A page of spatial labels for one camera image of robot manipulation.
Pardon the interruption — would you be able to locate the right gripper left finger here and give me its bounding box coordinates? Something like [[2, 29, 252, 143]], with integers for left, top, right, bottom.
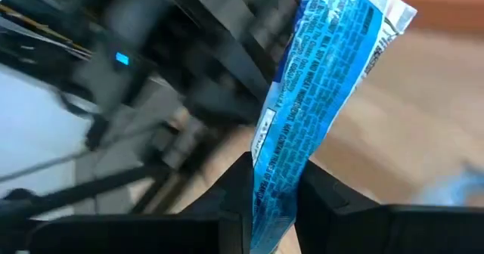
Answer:
[[29, 151, 255, 254]]

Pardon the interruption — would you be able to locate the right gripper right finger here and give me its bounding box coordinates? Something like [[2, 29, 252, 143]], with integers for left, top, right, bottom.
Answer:
[[294, 160, 484, 254]]

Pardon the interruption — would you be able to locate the blue Chewy granola bar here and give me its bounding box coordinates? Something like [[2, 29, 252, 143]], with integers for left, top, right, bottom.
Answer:
[[410, 162, 484, 206], [249, 0, 418, 254]]

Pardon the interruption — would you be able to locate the orange plastic bin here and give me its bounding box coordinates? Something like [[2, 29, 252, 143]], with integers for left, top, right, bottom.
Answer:
[[377, 0, 484, 34]]

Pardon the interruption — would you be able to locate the black aluminium table frame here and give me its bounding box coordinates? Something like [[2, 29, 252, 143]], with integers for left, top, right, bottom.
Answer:
[[0, 163, 178, 217]]

